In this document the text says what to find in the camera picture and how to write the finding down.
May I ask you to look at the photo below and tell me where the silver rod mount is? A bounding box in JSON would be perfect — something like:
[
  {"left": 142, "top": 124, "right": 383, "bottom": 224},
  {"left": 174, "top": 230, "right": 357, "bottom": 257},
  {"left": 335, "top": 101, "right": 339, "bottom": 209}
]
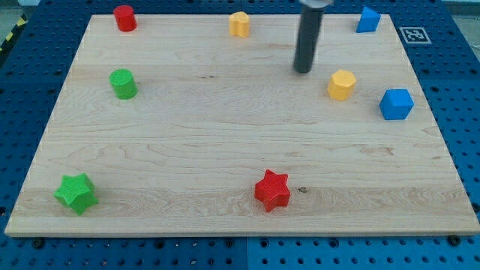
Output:
[{"left": 299, "top": 0, "right": 334, "bottom": 9}]

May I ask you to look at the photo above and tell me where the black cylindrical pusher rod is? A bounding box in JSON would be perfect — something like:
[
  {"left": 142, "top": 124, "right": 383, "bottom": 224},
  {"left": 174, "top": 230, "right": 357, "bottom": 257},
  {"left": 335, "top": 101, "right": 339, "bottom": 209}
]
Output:
[{"left": 293, "top": 6, "right": 325, "bottom": 74}]

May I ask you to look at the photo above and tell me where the yellow hexagon block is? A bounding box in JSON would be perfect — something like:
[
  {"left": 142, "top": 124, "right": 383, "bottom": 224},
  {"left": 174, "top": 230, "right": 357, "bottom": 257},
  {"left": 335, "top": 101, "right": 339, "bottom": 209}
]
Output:
[{"left": 327, "top": 70, "right": 357, "bottom": 101}]

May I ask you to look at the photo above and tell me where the blue cube block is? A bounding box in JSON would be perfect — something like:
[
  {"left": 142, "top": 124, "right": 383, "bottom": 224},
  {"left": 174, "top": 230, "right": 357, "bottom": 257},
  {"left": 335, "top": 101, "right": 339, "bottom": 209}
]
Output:
[{"left": 379, "top": 88, "right": 414, "bottom": 120}]

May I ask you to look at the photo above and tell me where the blue triangle block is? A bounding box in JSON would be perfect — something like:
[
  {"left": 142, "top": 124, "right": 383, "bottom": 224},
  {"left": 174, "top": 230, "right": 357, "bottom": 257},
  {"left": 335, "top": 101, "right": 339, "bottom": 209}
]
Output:
[{"left": 355, "top": 7, "right": 381, "bottom": 33}]

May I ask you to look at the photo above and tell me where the yellow heart block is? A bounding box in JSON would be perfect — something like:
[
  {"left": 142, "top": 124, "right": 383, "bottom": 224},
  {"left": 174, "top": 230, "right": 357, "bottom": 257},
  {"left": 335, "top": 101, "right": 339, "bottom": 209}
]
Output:
[{"left": 229, "top": 11, "right": 250, "bottom": 38}]

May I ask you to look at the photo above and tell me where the fiducial marker tag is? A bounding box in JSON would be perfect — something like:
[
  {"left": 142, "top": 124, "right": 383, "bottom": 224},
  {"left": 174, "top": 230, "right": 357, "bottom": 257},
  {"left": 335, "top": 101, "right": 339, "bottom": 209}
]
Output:
[{"left": 400, "top": 26, "right": 431, "bottom": 44}]

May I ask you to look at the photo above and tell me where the wooden board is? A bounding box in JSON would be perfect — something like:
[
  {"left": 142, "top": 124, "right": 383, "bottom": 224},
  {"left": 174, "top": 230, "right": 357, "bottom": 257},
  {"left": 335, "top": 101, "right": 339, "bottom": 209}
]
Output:
[{"left": 5, "top": 14, "right": 479, "bottom": 238}]

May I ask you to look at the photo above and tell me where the red star block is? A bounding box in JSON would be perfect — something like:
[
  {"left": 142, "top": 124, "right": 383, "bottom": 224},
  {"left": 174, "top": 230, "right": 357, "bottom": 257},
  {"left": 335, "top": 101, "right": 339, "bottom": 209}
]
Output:
[{"left": 254, "top": 169, "right": 291, "bottom": 212}]

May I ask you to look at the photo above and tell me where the red cylinder block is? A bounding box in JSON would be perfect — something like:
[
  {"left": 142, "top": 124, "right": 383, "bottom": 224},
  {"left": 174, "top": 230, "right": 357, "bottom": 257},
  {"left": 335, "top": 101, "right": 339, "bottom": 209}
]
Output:
[{"left": 113, "top": 4, "right": 137, "bottom": 32}]

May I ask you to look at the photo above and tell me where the green cylinder block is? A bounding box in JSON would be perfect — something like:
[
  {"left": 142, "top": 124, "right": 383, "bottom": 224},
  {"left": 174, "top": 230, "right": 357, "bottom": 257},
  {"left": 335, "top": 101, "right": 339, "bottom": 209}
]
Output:
[{"left": 109, "top": 69, "right": 138, "bottom": 100}]

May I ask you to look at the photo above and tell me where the black yellow hazard tape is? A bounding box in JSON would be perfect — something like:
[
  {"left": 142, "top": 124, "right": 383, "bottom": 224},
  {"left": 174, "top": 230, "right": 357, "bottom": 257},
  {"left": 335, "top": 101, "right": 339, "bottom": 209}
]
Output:
[{"left": 1, "top": 13, "right": 28, "bottom": 54}]

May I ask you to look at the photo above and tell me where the green star block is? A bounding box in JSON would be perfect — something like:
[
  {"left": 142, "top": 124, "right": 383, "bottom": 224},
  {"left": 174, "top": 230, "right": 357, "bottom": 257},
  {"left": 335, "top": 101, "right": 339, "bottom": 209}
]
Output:
[{"left": 53, "top": 173, "right": 99, "bottom": 216}]

